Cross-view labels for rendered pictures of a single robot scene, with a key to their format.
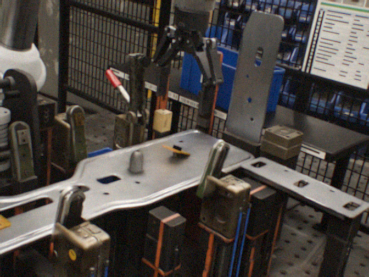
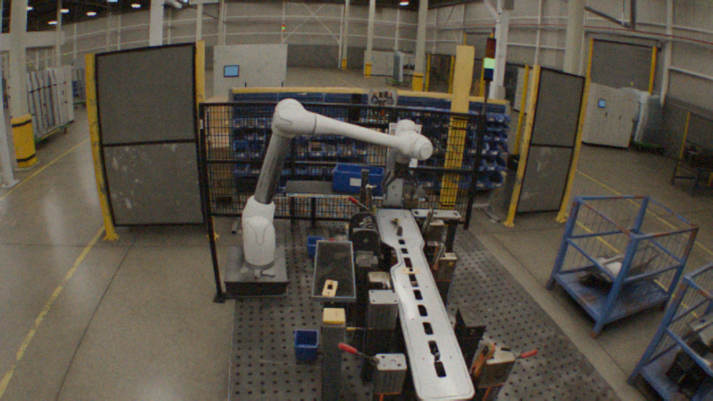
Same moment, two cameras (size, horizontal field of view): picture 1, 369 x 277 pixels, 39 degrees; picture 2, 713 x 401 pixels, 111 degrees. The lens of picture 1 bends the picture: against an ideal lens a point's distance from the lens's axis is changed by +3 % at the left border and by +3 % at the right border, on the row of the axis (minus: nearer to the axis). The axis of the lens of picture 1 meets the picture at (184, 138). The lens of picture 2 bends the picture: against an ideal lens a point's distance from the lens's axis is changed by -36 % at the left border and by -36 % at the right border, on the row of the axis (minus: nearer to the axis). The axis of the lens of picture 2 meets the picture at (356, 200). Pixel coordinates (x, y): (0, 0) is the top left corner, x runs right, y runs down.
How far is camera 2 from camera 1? 1.51 m
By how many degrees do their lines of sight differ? 40
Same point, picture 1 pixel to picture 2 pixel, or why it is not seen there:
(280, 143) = (415, 200)
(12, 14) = (271, 185)
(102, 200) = (417, 249)
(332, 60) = not seen: hidden behind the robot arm
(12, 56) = (270, 208)
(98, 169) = (391, 240)
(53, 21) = (119, 173)
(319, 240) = not seen: hidden behind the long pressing
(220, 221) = (437, 238)
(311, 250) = not seen: hidden behind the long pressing
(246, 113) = (392, 193)
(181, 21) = (403, 167)
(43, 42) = (114, 189)
